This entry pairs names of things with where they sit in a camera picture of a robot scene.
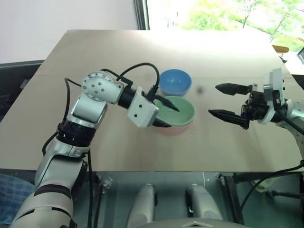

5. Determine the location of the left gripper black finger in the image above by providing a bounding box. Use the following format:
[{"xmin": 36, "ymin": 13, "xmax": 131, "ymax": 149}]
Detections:
[
  {"xmin": 152, "ymin": 118, "xmax": 172, "ymax": 129},
  {"xmin": 155, "ymin": 94, "xmax": 181, "ymax": 113}
]

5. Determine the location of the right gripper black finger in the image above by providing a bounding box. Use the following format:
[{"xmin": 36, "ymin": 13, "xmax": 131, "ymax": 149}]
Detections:
[
  {"xmin": 214, "ymin": 83, "xmax": 253, "ymax": 96},
  {"xmin": 208, "ymin": 109, "xmax": 250, "ymax": 130}
]

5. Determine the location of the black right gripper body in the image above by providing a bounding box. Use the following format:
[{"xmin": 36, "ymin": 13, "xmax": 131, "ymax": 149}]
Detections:
[{"xmin": 240, "ymin": 83, "xmax": 271, "ymax": 121}]

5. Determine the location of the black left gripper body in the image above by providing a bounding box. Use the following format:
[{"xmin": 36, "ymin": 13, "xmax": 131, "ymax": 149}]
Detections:
[{"xmin": 146, "ymin": 85, "xmax": 159, "ymax": 102}]

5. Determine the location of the green bowl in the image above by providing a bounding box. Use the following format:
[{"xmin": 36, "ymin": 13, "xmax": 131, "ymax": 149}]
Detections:
[{"xmin": 153, "ymin": 95, "xmax": 196, "ymax": 128}]

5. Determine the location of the pink bowl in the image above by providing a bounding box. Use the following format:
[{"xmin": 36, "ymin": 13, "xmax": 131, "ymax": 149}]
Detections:
[{"xmin": 154, "ymin": 118, "xmax": 191, "ymax": 137}]

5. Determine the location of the blue bowl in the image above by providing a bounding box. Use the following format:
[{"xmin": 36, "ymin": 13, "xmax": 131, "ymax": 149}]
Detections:
[{"xmin": 159, "ymin": 68, "xmax": 193, "ymax": 97}]

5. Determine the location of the yellow object behind table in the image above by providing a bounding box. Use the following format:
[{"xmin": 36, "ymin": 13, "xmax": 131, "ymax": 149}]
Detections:
[{"xmin": 272, "ymin": 44, "xmax": 290, "ymax": 54}]

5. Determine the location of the silver left robot leg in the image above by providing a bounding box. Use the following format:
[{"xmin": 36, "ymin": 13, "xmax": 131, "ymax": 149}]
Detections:
[{"xmin": 126, "ymin": 183, "xmax": 158, "ymax": 228}]

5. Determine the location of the silver robot leg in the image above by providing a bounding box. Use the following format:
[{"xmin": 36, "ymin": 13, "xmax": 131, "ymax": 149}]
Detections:
[
  {"xmin": 126, "ymin": 183, "xmax": 158, "ymax": 228},
  {"xmin": 186, "ymin": 183, "xmax": 224, "ymax": 228}
]

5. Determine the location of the silver right robot leg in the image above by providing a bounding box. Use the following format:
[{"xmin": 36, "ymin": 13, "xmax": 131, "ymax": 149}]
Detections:
[{"xmin": 186, "ymin": 183, "xmax": 224, "ymax": 228}]

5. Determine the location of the dark rounded robot torso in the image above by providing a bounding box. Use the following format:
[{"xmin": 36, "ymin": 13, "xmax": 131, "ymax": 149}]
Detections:
[{"xmin": 142, "ymin": 220, "xmax": 239, "ymax": 228}]

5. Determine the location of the dark bin beside table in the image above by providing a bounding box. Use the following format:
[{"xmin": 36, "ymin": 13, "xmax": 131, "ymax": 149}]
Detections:
[{"xmin": 0, "ymin": 60, "xmax": 44, "ymax": 124}]

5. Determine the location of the blue plaid cloth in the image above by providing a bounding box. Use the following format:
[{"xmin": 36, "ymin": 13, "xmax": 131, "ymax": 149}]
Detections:
[{"xmin": 0, "ymin": 172, "xmax": 37, "ymax": 217}]

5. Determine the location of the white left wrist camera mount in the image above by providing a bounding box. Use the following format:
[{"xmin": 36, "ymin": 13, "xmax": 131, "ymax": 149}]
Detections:
[{"xmin": 126, "ymin": 86, "xmax": 160, "ymax": 129}]

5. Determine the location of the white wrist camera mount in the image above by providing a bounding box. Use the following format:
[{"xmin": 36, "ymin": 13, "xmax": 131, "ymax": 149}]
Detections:
[
  {"xmin": 257, "ymin": 68, "xmax": 289, "ymax": 125},
  {"xmin": 126, "ymin": 86, "xmax": 160, "ymax": 129}
]

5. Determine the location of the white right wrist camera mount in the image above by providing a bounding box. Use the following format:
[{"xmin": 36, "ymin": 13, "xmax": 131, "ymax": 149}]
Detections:
[{"xmin": 257, "ymin": 68, "xmax": 289, "ymax": 125}]

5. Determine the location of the dark window frame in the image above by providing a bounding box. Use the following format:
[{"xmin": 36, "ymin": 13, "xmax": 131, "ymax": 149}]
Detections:
[{"xmin": 136, "ymin": 0, "xmax": 151, "ymax": 31}]

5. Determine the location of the black table frame leg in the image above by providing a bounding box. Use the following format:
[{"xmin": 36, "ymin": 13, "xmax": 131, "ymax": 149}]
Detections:
[{"xmin": 219, "ymin": 172, "xmax": 246, "ymax": 225}]

